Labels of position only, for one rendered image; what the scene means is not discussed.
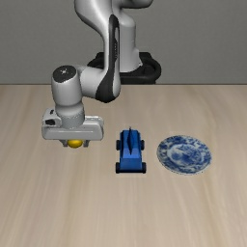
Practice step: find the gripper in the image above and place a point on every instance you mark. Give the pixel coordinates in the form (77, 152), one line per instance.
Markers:
(87, 130)

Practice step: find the yellow lemon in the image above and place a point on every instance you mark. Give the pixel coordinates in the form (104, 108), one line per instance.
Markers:
(75, 143)

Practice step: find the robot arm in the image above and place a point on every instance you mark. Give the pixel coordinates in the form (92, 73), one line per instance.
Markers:
(96, 38)

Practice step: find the blue and white plate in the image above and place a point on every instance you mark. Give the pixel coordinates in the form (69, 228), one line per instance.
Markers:
(184, 154)

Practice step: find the blue toy car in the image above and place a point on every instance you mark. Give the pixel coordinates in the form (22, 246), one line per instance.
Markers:
(130, 154)

